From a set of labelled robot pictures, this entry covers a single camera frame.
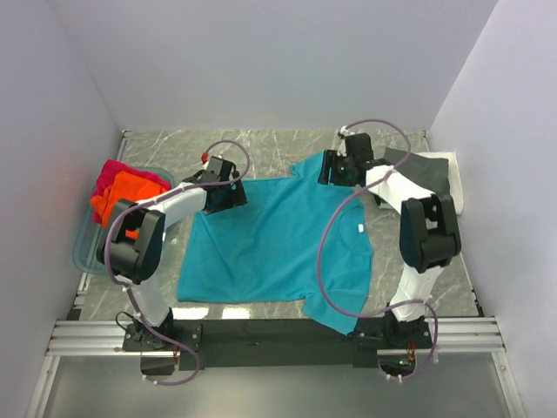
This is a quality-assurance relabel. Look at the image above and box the folded dark grey t-shirt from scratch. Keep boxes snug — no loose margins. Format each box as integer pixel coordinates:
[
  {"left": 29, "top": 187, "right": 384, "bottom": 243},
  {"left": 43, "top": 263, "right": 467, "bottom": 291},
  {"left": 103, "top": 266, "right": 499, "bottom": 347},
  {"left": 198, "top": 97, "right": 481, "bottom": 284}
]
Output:
[{"left": 364, "top": 148, "right": 450, "bottom": 213}]

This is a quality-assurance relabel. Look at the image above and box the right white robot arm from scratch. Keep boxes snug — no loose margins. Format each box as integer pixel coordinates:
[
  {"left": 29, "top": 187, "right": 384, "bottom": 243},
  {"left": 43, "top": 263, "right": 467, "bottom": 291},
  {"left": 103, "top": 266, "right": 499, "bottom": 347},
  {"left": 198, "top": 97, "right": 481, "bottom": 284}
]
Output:
[{"left": 318, "top": 131, "right": 461, "bottom": 347}]

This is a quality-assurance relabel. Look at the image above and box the teal t-shirt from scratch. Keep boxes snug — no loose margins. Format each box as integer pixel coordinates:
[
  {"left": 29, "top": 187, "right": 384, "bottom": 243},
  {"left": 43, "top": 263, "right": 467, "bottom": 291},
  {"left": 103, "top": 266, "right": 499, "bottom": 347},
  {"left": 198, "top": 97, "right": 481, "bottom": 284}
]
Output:
[{"left": 177, "top": 152, "right": 373, "bottom": 334}]

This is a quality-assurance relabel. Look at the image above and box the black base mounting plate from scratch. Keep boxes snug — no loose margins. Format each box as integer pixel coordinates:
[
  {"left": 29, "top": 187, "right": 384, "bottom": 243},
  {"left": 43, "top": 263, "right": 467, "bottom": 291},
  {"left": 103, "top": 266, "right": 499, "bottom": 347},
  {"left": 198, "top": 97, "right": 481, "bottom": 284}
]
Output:
[{"left": 121, "top": 317, "right": 436, "bottom": 378}]

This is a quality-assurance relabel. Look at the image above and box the magenta t-shirt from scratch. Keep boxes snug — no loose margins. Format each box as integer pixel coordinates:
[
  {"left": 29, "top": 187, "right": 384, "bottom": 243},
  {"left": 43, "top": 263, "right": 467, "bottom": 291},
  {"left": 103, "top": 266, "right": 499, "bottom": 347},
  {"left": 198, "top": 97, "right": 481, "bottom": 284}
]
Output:
[{"left": 91, "top": 159, "right": 175, "bottom": 196}]

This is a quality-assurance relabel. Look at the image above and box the folded white t-shirt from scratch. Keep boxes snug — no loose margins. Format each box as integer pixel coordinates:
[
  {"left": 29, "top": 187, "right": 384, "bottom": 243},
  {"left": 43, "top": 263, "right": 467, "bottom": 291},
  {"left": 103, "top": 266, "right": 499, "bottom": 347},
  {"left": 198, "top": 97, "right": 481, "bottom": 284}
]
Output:
[{"left": 376, "top": 152, "right": 464, "bottom": 215}]

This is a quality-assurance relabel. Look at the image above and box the translucent blue plastic basin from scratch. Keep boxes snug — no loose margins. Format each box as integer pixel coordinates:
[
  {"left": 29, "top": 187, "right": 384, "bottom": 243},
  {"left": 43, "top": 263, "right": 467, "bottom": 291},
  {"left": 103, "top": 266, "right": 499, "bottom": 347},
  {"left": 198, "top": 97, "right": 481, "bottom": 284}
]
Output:
[{"left": 72, "top": 166, "right": 177, "bottom": 275}]

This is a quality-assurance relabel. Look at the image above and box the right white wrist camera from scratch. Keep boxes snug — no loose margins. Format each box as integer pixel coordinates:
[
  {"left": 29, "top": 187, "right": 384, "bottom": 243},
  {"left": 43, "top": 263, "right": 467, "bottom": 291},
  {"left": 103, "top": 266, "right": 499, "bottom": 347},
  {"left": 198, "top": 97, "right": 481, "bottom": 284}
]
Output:
[{"left": 337, "top": 125, "right": 353, "bottom": 155}]

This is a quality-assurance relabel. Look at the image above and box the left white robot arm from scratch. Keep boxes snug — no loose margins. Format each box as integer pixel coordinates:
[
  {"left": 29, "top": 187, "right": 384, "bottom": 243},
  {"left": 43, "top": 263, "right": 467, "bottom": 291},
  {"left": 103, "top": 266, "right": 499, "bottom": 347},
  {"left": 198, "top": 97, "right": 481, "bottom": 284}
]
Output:
[{"left": 97, "top": 154, "right": 247, "bottom": 350}]

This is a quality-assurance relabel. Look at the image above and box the orange t-shirt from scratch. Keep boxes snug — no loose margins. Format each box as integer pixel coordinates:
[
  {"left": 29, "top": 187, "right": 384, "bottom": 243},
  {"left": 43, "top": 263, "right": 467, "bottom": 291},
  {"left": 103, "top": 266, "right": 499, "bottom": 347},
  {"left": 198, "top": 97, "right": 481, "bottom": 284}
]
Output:
[{"left": 90, "top": 171, "right": 171, "bottom": 230}]

